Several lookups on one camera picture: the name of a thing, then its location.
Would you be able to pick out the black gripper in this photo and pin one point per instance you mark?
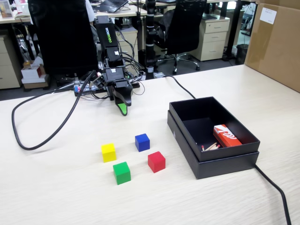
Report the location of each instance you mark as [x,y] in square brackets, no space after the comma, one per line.
[116,75]

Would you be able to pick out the green wooden cube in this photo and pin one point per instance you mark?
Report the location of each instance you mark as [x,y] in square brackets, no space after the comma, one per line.
[122,174]

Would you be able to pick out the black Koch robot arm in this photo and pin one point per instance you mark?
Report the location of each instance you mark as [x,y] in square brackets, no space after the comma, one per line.
[106,32]

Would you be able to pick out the blue wooden cube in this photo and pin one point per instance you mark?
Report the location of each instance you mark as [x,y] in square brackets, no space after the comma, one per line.
[142,143]

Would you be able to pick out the yellow wooden cube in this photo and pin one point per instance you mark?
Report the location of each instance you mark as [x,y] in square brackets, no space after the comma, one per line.
[109,153]

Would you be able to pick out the red wooden cube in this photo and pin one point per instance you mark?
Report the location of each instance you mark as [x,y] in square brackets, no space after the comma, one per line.
[156,162]

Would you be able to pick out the controller circuit board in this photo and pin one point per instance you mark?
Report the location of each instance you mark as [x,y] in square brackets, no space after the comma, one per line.
[86,87]

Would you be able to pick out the black jointed stand pole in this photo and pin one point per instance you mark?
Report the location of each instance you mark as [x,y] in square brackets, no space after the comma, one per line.
[150,35]

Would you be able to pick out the black box tray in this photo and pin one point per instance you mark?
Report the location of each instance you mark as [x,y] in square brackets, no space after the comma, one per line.
[199,110]

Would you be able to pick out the beige office desk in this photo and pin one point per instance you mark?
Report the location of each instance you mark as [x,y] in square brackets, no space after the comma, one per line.
[126,11]

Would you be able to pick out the wide black office chair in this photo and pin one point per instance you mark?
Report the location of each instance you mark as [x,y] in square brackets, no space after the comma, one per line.
[63,35]

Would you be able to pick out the red tipped wooden match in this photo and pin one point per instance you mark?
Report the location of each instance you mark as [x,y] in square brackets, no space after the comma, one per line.
[214,148]
[211,145]
[202,147]

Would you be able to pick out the white cardboard floor box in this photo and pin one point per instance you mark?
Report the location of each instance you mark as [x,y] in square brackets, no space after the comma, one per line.
[32,75]

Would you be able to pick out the black chair with chrome base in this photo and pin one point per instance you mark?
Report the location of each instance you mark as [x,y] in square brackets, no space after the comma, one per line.
[185,28]

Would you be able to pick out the black laptop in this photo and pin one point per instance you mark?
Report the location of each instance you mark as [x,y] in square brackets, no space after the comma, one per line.
[110,5]

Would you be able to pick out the seated person in white shirt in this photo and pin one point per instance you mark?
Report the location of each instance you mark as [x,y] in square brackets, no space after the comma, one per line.
[90,10]

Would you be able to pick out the orange white matchbox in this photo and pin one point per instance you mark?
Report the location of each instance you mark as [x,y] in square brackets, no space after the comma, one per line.
[227,137]

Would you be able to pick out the beige cabinet beside floor boxes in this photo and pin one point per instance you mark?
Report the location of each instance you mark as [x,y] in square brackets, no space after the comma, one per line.
[9,65]

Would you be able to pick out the black open box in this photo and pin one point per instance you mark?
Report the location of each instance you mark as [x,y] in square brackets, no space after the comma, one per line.
[225,167]

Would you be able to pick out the black waste bin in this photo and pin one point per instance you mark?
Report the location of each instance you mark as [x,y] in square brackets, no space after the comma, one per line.
[242,54]

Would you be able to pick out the large brown cardboard box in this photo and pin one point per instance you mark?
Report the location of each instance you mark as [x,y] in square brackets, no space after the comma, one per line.
[276,51]

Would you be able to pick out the white shipping label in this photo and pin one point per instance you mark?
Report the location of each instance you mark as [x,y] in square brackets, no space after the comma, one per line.
[268,15]

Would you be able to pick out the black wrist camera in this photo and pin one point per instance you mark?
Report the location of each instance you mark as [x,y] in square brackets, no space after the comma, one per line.
[98,81]

